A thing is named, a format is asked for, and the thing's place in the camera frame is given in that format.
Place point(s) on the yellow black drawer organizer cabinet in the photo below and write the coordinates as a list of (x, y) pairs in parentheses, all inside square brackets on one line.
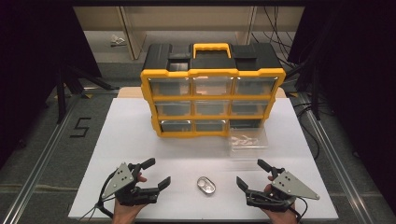
[(211, 63)]

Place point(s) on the oval silver metal tin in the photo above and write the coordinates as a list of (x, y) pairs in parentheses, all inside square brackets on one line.
[(206, 186)]

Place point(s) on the dark curtain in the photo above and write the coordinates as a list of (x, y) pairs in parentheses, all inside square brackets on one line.
[(31, 62), (358, 77)]

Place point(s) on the clear plastic drawer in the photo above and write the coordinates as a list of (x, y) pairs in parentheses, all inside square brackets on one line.
[(249, 151)]

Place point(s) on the person's left hand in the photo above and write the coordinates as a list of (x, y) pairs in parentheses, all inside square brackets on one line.
[(126, 213)]

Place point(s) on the light wooden furniture frame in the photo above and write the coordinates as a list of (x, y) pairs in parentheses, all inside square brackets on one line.
[(186, 18)]

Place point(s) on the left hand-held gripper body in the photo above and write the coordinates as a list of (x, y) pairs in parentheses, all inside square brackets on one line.
[(122, 180)]

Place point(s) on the small white parts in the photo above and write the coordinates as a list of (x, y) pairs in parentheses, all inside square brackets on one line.
[(244, 141)]

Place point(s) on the aluminium floor rail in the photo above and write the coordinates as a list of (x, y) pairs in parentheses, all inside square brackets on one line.
[(40, 161), (336, 161)]

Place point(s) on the person's right hand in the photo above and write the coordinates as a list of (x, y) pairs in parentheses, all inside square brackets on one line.
[(281, 216)]

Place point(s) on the crumpled white object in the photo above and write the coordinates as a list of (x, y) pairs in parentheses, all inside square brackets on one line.
[(117, 40)]

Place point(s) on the black metal stand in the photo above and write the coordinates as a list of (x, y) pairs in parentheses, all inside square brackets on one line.
[(314, 90), (62, 93)]

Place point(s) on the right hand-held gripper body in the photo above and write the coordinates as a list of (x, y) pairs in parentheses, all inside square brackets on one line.
[(291, 188)]

